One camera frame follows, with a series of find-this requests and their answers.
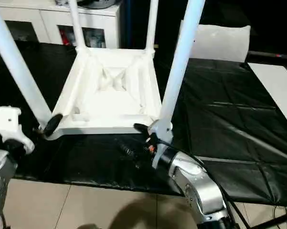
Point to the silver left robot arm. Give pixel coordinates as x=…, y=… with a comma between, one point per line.
x=0, y=167

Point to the red bottle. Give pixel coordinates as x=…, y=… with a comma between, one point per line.
x=64, y=35

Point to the black work mat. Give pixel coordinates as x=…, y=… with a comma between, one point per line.
x=229, y=119

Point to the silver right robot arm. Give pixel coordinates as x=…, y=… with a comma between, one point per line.
x=200, y=190

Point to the dark crumpled small pile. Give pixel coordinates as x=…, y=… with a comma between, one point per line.
x=62, y=2

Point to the white flat board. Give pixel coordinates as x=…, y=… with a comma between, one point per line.
x=277, y=83

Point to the white glass-door cabinet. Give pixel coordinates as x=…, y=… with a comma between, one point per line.
x=47, y=16

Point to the black tall cabinet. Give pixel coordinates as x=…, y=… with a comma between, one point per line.
x=136, y=23

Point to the black tripod leg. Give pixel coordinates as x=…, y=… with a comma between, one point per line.
x=272, y=223

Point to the white printed jar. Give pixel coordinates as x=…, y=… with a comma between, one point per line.
x=94, y=38

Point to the black bar red light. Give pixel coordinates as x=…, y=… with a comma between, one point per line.
x=272, y=55

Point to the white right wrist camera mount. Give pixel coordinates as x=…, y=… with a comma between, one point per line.
x=162, y=128

